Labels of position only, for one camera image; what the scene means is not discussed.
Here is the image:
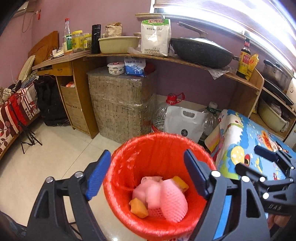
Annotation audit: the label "window blinds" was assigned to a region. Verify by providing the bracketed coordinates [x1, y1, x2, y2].
[151, 1, 295, 71]

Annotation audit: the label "dark soy sauce bottle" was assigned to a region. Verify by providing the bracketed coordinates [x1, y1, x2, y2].
[236, 38, 251, 79]

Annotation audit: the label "blue cartoon tablecloth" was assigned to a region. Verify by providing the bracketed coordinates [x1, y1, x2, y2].
[205, 109, 295, 240]

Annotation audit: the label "blue salt bag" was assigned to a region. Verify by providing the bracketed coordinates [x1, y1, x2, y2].
[125, 57, 146, 77]

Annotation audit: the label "white foam block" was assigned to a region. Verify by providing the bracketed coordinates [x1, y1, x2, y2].
[132, 176, 163, 209]

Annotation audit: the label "black thermos bottle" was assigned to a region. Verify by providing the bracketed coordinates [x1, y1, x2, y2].
[91, 24, 101, 54]

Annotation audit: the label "brown paper bag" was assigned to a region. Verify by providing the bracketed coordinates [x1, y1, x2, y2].
[104, 22, 122, 38]

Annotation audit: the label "white rice cooker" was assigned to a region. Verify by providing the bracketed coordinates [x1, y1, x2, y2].
[286, 78, 296, 106]

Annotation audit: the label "black wok with lid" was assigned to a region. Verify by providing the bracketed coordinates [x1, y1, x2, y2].
[170, 22, 239, 69]

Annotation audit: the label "white flour bag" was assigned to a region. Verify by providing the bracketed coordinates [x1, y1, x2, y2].
[141, 19, 171, 57]

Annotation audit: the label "cream basin in cabinet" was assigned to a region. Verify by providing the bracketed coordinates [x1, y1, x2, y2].
[257, 98, 288, 132]

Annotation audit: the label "yellow snack packet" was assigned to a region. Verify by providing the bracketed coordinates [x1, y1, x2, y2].
[246, 54, 259, 81]

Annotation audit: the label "steel cooking pot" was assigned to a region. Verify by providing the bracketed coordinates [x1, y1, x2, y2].
[262, 60, 288, 91]

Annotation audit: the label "wooden kitchen shelf unit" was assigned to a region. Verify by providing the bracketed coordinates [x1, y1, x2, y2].
[32, 51, 295, 140]

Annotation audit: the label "cream basin on shelf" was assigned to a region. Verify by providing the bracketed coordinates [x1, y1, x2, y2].
[99, 36, 140, 54]

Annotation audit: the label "yellow scrub sponge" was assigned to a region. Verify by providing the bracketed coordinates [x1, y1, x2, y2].
[172, 176, 189, 193]
[129, 198, 149, 218]

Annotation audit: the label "red trash bin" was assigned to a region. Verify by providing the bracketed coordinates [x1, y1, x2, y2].
[103, 133, 216, 240]

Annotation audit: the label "small pink foam fruit net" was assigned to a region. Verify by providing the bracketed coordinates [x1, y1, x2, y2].
[160, 179, 188, 223]

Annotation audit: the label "clear plastic water bottle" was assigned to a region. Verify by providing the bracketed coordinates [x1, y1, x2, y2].
[199, 101, 221, 141]

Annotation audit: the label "large pink foam fruit net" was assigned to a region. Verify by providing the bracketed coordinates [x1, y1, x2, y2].
[148, 207, 165, 219]

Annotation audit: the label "small white tub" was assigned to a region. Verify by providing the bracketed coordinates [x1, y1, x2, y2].
[107, 62, 125, 76]

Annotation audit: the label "person's right hand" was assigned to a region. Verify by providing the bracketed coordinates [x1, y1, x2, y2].
[267, 214, 291, 229]

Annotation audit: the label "red capped oil jug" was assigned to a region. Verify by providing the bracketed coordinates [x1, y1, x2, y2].
[151, 92, 185, 133]

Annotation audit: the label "white pearl rice bag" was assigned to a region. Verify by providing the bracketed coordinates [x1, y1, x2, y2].
[164, 106, 207, 143]

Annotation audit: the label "wrapped woven box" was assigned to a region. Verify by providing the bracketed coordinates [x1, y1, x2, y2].
[87, 67, 157, 143]

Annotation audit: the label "black induction cooktop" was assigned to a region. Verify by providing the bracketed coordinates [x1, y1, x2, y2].
[263, 79, 294, 106]

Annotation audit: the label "clear vinegar bottle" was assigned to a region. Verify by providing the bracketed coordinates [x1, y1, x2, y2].
[63, 18, 72, 53]

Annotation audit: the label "yellow jar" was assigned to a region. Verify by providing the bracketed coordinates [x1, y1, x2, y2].
[72, 30, 84, 53]

